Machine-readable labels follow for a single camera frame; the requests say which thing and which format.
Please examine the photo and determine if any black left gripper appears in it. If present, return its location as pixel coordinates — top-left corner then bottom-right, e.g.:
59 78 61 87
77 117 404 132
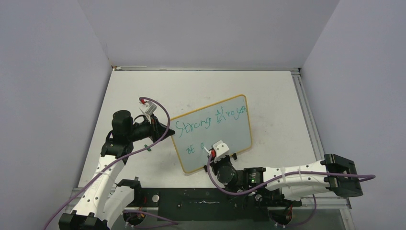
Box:
127 113 175 144

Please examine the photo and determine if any yellow framed whiteboard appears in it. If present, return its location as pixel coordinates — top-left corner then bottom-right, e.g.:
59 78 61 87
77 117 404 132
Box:
170 94 252 173

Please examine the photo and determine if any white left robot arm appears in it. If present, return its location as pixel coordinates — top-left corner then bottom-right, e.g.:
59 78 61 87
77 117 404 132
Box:
58 110 175 230

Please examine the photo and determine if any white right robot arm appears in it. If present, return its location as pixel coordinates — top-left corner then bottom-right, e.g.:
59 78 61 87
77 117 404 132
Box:
205 154 363 205

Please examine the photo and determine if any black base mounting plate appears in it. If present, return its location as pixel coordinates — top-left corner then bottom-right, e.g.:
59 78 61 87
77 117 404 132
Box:
127 188 302 221

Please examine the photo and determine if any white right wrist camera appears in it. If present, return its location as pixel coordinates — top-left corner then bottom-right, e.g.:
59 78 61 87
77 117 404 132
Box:
209 140 230 162

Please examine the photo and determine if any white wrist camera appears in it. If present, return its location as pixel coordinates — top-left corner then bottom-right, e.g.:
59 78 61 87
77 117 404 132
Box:
209 140 230 162
139 99 157 119

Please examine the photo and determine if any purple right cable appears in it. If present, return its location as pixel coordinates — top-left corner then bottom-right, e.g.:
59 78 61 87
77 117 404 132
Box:
206 152 376 194

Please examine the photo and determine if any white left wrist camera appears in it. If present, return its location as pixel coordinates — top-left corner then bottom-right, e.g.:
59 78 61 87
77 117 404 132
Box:
139 99 157 119

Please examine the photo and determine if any aluminium rail right side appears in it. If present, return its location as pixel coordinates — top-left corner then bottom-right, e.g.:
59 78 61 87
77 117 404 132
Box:
291 69 325 160

